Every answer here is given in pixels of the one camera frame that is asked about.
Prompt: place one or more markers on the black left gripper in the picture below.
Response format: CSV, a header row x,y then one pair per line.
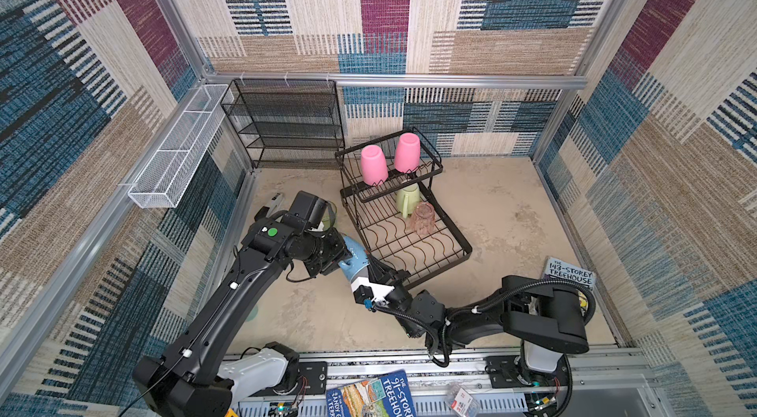
x,y
340,253

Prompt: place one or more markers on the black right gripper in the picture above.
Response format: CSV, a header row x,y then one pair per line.
x,y
381,274

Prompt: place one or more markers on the white blue-handled mug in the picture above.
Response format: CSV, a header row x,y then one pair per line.
x,y
355,263

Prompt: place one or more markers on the pink translucent glass cup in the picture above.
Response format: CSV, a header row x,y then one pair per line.
x,y
423,220

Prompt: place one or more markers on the light green ceramic mug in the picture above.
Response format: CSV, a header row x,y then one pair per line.
x,y
407,200

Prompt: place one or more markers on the pink plastic cup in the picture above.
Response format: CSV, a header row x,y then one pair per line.
x,y
408,153
373,165

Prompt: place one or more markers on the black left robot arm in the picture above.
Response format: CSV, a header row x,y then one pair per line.
x,y
189,378

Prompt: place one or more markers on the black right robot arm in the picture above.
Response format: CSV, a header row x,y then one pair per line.
x,y
549,316

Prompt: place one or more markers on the teal cup behind arm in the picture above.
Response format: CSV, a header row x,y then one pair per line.
x,y
253,313

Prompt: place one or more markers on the black two-tier dish rack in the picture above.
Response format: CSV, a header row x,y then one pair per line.
x,y
387,233

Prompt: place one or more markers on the green glass cup far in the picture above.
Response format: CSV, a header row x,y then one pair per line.
x,y
329,219

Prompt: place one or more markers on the grey black stapler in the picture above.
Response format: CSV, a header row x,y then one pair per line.
x,y
270,207

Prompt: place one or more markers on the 91-storey treehouse book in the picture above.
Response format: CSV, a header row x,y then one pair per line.
x,y
388,395

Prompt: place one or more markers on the small clear plastic box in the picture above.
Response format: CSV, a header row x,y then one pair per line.
x,y
461,401

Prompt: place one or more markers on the black mesh shelf unit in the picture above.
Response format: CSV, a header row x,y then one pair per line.
x,y
286,123

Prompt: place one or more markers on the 143-storey treehouse book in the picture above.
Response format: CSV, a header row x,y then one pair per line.
x,y
557,268

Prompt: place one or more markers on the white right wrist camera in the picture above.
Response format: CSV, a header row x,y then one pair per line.
x,y
370,294

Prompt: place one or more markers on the white wire mesh basket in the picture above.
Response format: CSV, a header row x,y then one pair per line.
x,y
165,179

